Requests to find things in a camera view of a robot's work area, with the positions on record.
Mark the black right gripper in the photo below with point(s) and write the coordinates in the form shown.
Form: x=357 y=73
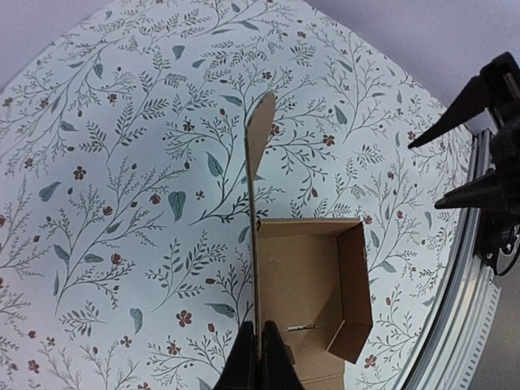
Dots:
x=496 y=90

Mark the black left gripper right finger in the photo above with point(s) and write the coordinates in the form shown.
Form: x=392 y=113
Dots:
x=276 y=367

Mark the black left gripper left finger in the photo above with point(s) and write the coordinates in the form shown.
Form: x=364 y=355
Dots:
x=239 y=372

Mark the brown cardboard box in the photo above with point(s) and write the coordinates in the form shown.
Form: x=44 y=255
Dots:
x=310 y=277

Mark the floral patterned table mat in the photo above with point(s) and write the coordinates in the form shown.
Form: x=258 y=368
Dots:
x=125 y=257

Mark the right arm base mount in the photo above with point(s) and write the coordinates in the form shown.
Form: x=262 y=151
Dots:
x=497 y=241

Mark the aluminium front rail frame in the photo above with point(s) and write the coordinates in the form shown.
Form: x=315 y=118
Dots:
x=452 y=342

